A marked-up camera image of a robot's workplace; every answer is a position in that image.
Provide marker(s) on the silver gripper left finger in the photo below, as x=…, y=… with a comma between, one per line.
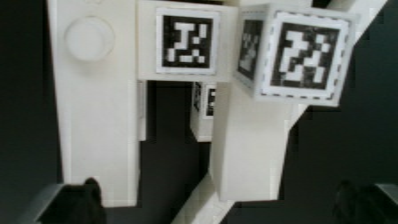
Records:
x=66, y=205

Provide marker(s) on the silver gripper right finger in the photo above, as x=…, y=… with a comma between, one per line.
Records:
x=367, y=204

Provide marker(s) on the white chair backrest part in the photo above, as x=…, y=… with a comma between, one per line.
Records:
x=132, y=40

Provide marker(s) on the white tagged cube front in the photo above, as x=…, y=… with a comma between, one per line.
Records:
x=295, y=43

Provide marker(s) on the white L-shaped fence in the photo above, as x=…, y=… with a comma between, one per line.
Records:
x=205, y=208

